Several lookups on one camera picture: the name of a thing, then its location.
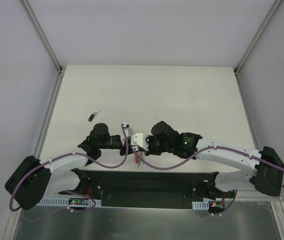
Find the red handled keyring carabiner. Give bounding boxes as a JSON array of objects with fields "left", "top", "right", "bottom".
[{"left": 135, "top": 151, "right": 146, "bottom": 168}]

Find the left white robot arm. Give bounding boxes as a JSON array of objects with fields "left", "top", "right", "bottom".
[{"left": 4, "top": 123, "right": 132, "bottom": 212}]

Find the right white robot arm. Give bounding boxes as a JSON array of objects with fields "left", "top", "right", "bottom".
[{"left": 146, "top": 121, "right": 284, "bottom": 198}]

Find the left black tag key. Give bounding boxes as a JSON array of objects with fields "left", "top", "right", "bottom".
[{"left": 88, "top": 110, "right": 100, "bottom": 122}]

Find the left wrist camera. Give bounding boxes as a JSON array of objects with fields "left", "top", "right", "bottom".
[{"left": 121, "top": 122, "right": 133, "bottom": 138}]

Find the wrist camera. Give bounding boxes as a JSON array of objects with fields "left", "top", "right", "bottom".
[
  {"left": 131, "top": 133, "right": 149, "bottom": 152},
  {"left": 121, "top": 122, "right": 133, "bottom": 138}
]

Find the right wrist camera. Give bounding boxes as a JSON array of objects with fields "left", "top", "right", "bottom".
[{"left": 131, "top": 133, "right": 149, "bottom": 152}]

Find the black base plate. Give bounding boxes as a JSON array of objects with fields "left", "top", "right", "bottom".
[{"left": 74, "top": 170, "right": 235, "bottom": 209}]

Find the right grey cable duct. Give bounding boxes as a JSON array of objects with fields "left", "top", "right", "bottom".
[{"left": 192, "top": 200, "right": 209, "bottom": 211}]

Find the grey cable duct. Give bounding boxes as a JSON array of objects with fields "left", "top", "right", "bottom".
[
  {"left": 37, "top": 196, "right": 102, "bottom": 207},
  {"left": 192, "top": 200, "right": 209, "bottom": 211}
]

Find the left grey cable duct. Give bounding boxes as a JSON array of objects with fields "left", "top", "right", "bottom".
[{"left": 37, "top": 196, "right": 102, "bottom": 207}]

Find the aluminium front rail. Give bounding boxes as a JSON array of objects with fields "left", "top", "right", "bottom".
[{"left": 14, "top": 176, "right": 282, "bottom": 202}]

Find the right aluminium frame post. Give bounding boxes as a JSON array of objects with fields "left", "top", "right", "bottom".
[{"left": 234, "top": 0, "right": 284, "bottom": 76}]

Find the aluminium frame post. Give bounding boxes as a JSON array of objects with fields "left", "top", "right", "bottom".
[
  {"left": 19, "top": 0, "right": 63, "bottom": 73},
  {"left": 234, "top": 0, "right": 284, "bottom": 76}
]

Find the left aluminium frame post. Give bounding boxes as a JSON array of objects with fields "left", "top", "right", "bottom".
[{"left": 19, "top": 0, "right": 63, "bottom": 73}]

